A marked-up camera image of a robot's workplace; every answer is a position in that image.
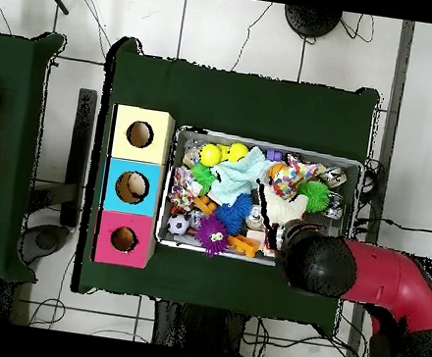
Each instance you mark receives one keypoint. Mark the orange toy brick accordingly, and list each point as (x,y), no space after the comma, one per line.
(244,246)

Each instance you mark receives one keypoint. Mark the purple spiky toy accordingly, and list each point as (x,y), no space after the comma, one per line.
(212,235)

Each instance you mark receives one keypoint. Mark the colourful polka dot cloth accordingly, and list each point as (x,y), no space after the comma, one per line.
(182,191)
(293,177)

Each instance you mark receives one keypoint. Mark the smooth yellow ball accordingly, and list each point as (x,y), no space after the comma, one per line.
(238,152)

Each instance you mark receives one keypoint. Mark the yellow tennis ball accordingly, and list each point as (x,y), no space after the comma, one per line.
(210,155)

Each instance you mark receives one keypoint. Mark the dark green cloth side table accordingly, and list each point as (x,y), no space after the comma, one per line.
(8,161)

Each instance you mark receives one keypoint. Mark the dark grey rounded base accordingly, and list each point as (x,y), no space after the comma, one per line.
(46,240)

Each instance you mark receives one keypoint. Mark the plain wooden block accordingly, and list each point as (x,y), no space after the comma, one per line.
(255,236)

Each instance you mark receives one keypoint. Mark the black upright panel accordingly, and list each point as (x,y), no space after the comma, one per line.
(80,147)

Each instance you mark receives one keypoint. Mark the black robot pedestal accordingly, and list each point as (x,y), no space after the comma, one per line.
(198,330)

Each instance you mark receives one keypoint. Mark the mint green cloth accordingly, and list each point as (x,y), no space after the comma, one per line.
(236,177)

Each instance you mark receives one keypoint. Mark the wooden box with three holes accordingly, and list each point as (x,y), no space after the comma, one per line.
(156,150)

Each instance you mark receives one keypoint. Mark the shallow mesh bin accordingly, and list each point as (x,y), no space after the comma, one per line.
(355,174)

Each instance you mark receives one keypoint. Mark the small soccer ball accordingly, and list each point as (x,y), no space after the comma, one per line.
(178,224)

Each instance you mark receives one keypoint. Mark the cream knitted cloth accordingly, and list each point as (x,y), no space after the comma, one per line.
(281,209)

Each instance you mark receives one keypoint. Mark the black round stand base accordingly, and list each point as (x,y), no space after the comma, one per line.
(311,21)

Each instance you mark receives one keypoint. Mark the dark green tablecloth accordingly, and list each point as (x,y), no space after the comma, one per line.
(250,104)

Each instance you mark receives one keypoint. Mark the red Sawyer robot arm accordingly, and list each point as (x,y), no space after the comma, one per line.
(384,277)

